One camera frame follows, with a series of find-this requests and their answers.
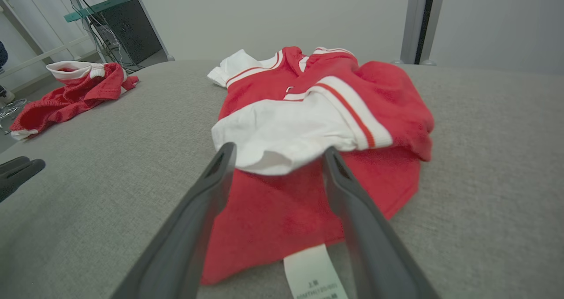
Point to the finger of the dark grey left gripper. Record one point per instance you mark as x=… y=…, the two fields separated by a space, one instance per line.
x=20 y=177
x=13 y=163

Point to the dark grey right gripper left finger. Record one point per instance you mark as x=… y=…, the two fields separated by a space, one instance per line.
x=185 y=228

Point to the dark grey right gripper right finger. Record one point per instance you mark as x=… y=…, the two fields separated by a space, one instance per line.
x=370 y=237

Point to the red jersey with white sleeves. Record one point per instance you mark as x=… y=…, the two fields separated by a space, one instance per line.
x=273 y=202

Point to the crumpled red garment white trim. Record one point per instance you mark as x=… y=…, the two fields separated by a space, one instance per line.
x=66 y=100

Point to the chrome chair base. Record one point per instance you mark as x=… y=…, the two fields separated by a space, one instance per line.
x=11 y=109

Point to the white metal rack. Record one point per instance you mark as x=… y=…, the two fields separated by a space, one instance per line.
x=48 y=54

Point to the teal bar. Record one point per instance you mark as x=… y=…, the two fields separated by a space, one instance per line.
x=94 y=8

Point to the black computer tower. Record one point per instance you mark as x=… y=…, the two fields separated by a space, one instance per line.
x=132 y=32

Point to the grey pillar with black strip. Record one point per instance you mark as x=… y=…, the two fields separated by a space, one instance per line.
x=421 y=21

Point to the grey metal frame leg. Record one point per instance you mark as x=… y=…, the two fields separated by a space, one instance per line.
x=152 y=23

